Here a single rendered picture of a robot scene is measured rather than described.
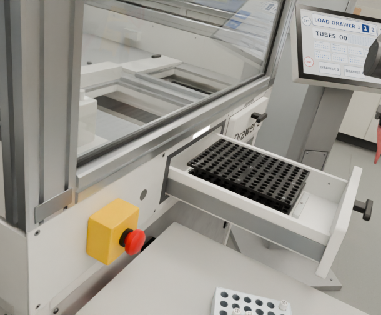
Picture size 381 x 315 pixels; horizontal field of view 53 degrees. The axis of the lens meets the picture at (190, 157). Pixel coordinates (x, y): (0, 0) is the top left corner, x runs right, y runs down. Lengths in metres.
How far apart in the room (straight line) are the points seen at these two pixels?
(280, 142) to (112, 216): 2.12
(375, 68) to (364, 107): 3.14
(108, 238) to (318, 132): 1.33
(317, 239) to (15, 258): 0.47
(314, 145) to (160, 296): 1.25
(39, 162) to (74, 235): 0.15
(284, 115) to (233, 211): 1.87
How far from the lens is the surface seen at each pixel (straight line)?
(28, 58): 0.40
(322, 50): 1.59
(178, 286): 0.70
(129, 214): 0.58
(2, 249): 0.56
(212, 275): 0.73
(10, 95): 0.43
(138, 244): 0.58
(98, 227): 0.57
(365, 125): 3.89
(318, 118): 1.73
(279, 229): 0.71
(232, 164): 0.81
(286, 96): 2.53
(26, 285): 0.56
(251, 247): 2.03
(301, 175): 0.86
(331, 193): 0.92
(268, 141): 2.63
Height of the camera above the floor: 1.26
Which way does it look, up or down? 26 degrees down
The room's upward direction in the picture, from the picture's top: 11 degrees clockwise
